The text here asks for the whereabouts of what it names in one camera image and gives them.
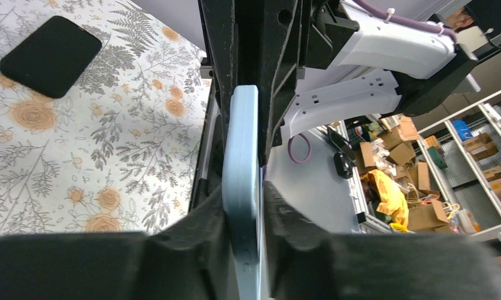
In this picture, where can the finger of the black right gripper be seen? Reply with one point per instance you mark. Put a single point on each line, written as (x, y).
(219, 27)
(271, 35)

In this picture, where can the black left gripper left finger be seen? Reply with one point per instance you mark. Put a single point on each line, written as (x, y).
(189, 260)

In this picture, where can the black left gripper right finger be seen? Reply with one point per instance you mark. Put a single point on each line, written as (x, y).
(307, 262)

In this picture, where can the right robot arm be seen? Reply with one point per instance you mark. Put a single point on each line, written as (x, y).
(360, 60)

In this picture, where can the phone in light blue case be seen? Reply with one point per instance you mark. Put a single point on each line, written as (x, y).
(240, 190)

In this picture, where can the bare black phone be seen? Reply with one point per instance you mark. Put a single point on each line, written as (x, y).
(51, 59)

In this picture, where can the floral table mat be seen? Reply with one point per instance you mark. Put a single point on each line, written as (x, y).
(119, 151)

